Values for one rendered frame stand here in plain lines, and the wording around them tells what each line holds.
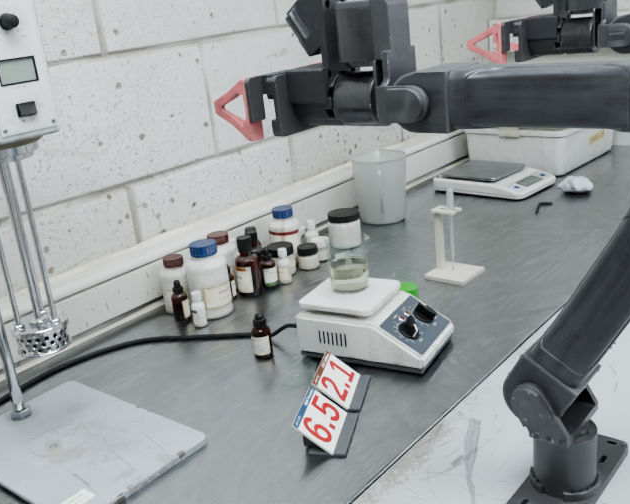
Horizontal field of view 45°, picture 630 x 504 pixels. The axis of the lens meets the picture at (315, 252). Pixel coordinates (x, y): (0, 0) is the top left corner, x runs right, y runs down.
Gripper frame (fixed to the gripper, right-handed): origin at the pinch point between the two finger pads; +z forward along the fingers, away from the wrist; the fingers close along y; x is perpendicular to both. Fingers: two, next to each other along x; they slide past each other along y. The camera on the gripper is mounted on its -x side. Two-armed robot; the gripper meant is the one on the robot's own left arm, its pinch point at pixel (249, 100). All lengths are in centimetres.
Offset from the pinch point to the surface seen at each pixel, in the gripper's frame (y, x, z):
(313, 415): 5.4, 37.4, -8.7
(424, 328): -19.6, 36.2, -9.3
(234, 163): -42, 20, 48
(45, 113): 20.8, -2.2, 9.8
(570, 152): -125, 35, 10
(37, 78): 20.9, -5.9, 9.7
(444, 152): -118, 34, 44
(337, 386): -3.0, 38.3, -5.9
